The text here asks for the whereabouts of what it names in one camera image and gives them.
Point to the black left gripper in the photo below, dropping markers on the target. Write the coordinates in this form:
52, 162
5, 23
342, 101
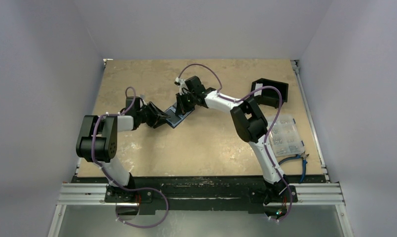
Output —
156, 121

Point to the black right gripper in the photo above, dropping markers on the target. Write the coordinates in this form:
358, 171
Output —
182, 102

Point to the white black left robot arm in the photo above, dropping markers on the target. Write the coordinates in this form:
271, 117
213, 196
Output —
97, 139

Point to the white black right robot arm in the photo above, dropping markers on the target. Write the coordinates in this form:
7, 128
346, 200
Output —
248, 119

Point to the white label card in bin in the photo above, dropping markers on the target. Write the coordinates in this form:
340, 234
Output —
257, 87

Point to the clear plastic screw box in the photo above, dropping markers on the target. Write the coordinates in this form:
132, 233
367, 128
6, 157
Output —
284, 138

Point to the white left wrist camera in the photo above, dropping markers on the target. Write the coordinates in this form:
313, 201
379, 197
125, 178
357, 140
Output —
143, 101

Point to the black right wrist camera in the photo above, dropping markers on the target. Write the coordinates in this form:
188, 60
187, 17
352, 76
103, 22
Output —
192, 84

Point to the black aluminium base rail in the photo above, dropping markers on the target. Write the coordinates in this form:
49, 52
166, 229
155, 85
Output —
201, 193

